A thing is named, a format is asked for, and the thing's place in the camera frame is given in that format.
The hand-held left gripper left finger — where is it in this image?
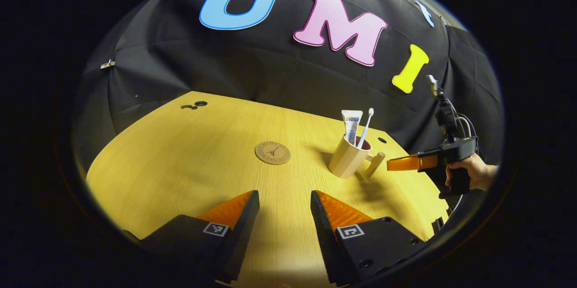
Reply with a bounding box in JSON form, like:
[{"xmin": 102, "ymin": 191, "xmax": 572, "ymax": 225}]
[{"xmin": 122, "ymin": 190, "xmax": 261, "ymax": 284}]

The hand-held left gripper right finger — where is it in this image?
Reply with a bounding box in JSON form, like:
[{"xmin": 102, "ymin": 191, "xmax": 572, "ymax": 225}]
[{"xmin": 310, "ymin": 190, "xmax": 426, "ymax": 286}]

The white toothbrush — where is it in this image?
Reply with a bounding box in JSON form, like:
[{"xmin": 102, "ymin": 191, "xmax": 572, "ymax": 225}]
[{"xmin": 357, "ymin": 108, "xmax": 375, "ymax": 150}]

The beige cup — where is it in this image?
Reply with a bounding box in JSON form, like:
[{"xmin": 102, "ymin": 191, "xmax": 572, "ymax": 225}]
[{"xmin": 328, "ymin": 136, "xmax": 386, "ymax": 179}]

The white toothpaste tube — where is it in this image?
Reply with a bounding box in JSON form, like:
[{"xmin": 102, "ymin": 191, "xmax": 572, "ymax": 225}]
[{"xmin": 341, "ymin": 110, "xmax": 363, "ymax": 145}]

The round wooden coaster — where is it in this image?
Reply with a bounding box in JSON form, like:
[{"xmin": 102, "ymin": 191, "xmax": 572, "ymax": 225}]
[{"xmin": 255, "ymin": 142, "xmax": 292, "ymax": 165}]

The wooden desktop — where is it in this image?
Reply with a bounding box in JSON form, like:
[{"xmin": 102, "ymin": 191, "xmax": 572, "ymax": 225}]
[{"xmin": 86, "ymin": 91, "xmax": 451, "ymax": 288}]

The black backdrop cloth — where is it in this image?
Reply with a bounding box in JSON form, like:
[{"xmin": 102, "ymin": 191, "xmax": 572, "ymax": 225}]
[{"xmin": 72, "ymin": 0, "xmax": 504, "ymax": 176}]

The grey gripper cable loop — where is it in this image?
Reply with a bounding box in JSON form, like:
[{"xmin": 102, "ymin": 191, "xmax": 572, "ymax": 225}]
[{"xmin": 455, "ymin": 114, "xmax": 477, "ymax": 139}]

